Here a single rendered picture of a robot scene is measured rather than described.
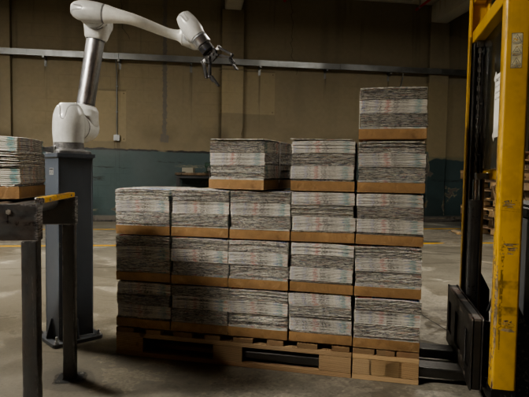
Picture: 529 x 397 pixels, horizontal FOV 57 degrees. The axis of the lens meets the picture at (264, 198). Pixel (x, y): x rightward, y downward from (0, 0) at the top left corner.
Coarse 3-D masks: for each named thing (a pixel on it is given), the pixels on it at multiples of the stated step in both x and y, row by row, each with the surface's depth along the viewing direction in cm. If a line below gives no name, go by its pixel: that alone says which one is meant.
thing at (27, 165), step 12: (0, 144) 172; (12, 144) 172; (24, 144) 180; (36, 144) 194; (0, 156) 172; (12, 156) 173; (24, 156) 179; (36, 156) 192; (0, 168) 173; (12, 168) 173; (24, 168) 178; (36, 168) 191; (0, 180) 173; (12, 180) 174; (24, 180) 178; (36, 180) 190
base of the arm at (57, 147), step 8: (56, 144) 254; (64, 144) 253; (72, 144) 254; (80, 144) 258; (48, 152) 259; (56, 152) 251; (64, 152) 251; (72, 152) 254; (80, 152) 257; (88, 152) 259
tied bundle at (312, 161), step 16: (304, 144) 217; (320, 144) 215; (336, 144) 214; (352, 144) 212; (304, 160) 218; (320, 160) 216; (336, 160) 215; (352, 160) 213; (304, 176) 218; (320, 176) 216; (336, 176) 215; (352, 176) 213
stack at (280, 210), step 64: (128, 192) 238; (192, 192) 230; (256, 192) 223; (320, 192) 217; (128, 256) 238; (192, 256) 231; (256, 256) 224; (320, 256) 219; (192, 320) 233; (256, 320) 226; (320, 320) 220
